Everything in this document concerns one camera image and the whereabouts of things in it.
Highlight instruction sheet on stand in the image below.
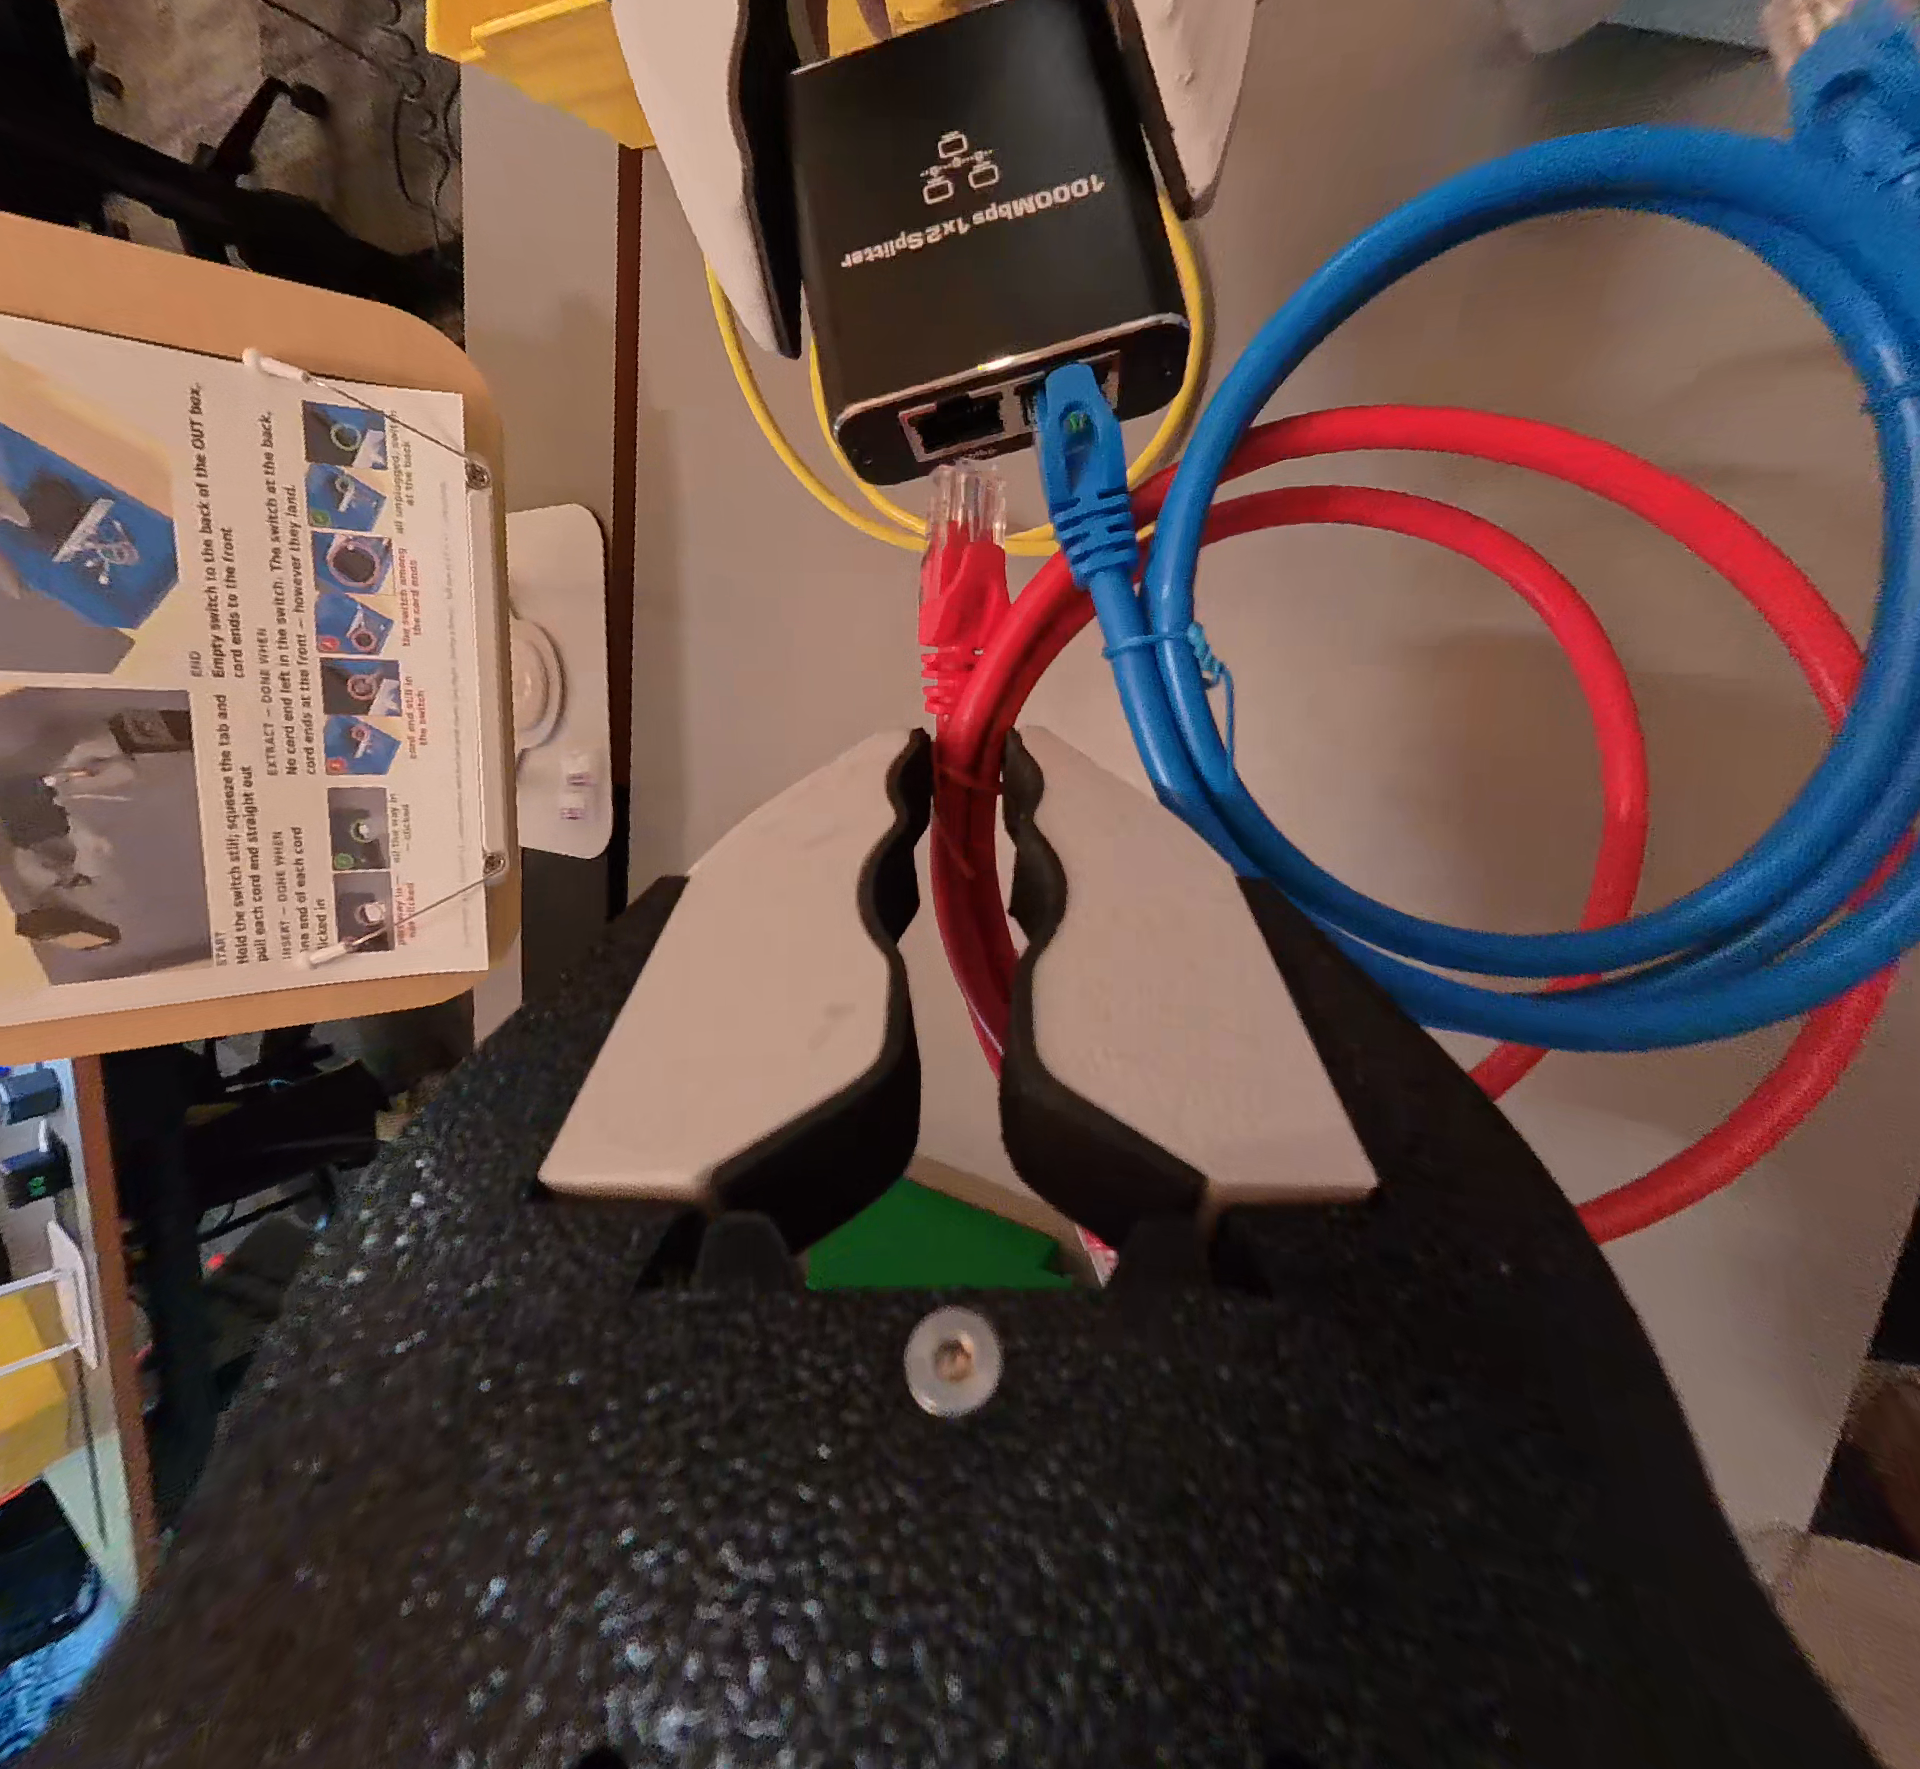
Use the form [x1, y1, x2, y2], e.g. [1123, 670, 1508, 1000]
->
[0, 214, 524, 1065]

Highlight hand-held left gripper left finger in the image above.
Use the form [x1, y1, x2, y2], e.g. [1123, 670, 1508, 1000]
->
[535, 731, 927, 1253]

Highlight yellow cable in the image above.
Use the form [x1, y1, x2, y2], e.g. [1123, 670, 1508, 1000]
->
[704, 0, 1204, 559]

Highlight blue ethernet cable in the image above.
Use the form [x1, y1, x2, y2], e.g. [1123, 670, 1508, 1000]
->
[1034, 0, 1920, 1049]

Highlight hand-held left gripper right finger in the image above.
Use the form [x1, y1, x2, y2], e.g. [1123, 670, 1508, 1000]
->
[1006, 731, 1381, 1253]

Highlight red cable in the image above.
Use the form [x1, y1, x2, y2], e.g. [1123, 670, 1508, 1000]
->
[917, 408, 1899, 1243]

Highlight black ethernet splitter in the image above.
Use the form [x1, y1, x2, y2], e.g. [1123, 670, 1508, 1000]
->
[785, 0, 1190, 489]

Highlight green plastic bin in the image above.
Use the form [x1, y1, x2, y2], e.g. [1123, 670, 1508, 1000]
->
[807, 1183, 1074, 1295]

